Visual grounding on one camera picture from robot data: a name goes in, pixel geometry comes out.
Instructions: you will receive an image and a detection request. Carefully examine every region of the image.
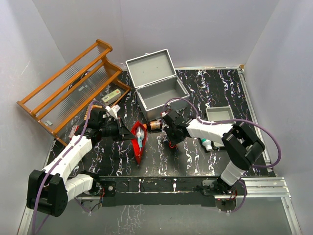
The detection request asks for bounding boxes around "grey plastic tray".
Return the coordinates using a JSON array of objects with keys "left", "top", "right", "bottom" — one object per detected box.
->
[{"left": 206, "top": 106, "right": 234, "bottom": 150}]

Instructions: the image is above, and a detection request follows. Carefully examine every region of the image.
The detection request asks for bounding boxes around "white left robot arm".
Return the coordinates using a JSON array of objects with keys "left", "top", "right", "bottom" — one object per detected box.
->
[{"left": 26, "top": 107, "right": 135, "bottom": 217}]

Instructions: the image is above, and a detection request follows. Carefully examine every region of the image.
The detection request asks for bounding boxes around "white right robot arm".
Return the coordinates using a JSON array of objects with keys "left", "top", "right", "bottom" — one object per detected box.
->
[{"left": 161, "top": 110, "right": 265, "bottom": 194}]

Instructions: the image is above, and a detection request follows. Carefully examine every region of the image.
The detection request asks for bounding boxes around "white green-label bottle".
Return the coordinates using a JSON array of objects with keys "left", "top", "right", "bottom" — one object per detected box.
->
[{"left": 201, "top": 138, "right": 213, "bottom": 152}]

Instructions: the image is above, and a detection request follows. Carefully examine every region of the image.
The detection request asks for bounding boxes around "wooden shelf rack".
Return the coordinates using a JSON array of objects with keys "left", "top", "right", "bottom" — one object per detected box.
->
[{"left": 17, "top": 39, "right": 131, "bottom": 145}]

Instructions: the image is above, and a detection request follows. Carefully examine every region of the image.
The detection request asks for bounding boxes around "orange patterned packet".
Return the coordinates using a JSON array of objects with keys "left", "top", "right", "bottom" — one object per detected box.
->
[{"left": 84, "top": 109, "right": 91, "bottom": 120}]

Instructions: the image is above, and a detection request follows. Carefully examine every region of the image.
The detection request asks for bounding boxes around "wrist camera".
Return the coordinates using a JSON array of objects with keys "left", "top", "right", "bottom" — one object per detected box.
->
[
  {"left": 105, "top": 104, "right": 120, "bottom": 119},
  {"left": 161, "top": 109, "right": 172, "bottom": 118}
]

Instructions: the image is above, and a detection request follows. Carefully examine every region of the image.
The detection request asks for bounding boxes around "red first aid pouch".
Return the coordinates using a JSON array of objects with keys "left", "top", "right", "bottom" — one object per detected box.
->
[{"left": 131, "top": 121, "right": 147, "bottom": 164}]

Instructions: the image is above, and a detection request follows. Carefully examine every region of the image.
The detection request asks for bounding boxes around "silver metal medicine case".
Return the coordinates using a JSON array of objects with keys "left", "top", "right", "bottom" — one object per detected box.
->
[{"left": 126, "top": 49, "right": 190, "bottom": 121}]

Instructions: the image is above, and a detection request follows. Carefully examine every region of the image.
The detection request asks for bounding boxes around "brown medicine bottle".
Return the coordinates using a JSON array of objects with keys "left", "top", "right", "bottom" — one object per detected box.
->
[{"left": 143, "top": 120, "right": 162, "bottom": 132}]

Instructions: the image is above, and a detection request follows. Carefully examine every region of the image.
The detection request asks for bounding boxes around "white medicine box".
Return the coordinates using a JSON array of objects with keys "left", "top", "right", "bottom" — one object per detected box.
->
[{"left": 101, "top": 89, "right": 121, "bottom": 105}]

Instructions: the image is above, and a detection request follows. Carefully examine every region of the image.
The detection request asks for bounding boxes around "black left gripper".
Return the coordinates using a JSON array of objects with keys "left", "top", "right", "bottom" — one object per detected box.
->
[{"left": 100, "top": 117, "right": 135, "bottom": 142}]

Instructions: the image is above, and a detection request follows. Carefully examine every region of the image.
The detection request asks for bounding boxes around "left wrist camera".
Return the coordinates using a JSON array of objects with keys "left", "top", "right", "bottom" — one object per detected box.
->
[{"left": 105, "top": 104, "right": 120, "bottom": 119}]

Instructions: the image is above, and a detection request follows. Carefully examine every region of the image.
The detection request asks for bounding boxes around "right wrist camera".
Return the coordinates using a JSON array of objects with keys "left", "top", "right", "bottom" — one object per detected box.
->
[{"left": 161, "top": 109, "right": 172, "bottom": 118}]

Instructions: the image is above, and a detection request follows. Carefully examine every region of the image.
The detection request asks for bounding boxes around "red white small box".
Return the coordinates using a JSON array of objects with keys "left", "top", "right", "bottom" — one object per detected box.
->
[{"left": 69, "top": 125, "right": 79, "bottom": 138}]

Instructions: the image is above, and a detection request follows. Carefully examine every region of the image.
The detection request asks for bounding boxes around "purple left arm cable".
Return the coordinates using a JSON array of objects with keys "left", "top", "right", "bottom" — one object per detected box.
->
[{"left": 31, "top": 100, "right": 108, "bottom": 235}]

